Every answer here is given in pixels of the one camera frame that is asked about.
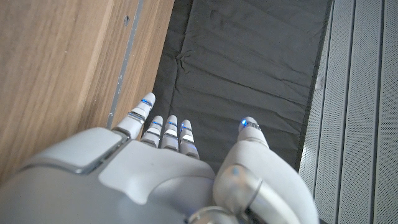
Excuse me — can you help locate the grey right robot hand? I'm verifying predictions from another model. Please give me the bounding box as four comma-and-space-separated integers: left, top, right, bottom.
0, 92, 321, 224

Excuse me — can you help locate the grey tape rectangle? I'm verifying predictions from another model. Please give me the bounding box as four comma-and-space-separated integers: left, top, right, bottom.
106, 0, 146, 130

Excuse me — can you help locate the black backdrop curtain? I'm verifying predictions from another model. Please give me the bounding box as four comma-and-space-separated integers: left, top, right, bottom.
146, 0, 335, 175

